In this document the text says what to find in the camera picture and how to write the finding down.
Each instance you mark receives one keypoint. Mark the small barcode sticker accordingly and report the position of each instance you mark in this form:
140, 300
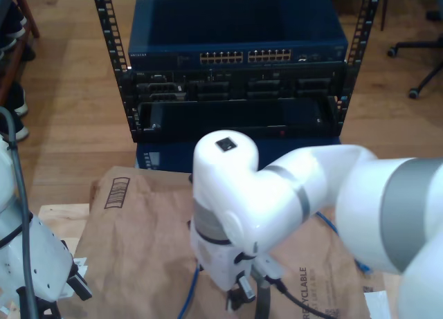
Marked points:
80, 261

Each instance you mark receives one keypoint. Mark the white paper label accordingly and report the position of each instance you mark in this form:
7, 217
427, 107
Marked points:
83, 270

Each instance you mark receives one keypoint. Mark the brown packing paper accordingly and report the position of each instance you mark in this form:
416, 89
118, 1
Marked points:
138, 229

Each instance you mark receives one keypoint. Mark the dark blue box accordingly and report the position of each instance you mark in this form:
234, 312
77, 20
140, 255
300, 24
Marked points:
166, 156

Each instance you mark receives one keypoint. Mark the dark shoe white sole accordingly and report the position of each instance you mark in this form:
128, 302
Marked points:
15, 132
12, 18
17, 102
20, 52

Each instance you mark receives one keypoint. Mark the white paper sheet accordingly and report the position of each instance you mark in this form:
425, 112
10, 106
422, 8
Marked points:
377, 305

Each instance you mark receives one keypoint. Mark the black open rack tray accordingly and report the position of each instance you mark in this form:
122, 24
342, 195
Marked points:
225, 115

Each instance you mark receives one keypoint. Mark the black rack server unit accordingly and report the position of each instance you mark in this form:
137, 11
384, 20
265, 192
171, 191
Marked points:
214, 87

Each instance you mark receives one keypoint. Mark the brown wooden shoe rack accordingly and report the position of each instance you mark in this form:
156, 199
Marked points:
29, 11

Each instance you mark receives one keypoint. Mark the black office chair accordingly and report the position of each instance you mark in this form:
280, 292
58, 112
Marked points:
420, 44

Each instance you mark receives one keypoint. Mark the dark furniture leg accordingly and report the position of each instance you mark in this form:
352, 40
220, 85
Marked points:
383, 7

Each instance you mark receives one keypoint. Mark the blue network switch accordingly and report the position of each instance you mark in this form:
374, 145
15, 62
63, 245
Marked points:
235, 25

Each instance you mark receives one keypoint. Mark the black metal rack frame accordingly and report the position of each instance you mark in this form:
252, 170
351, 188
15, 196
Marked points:
105, 21

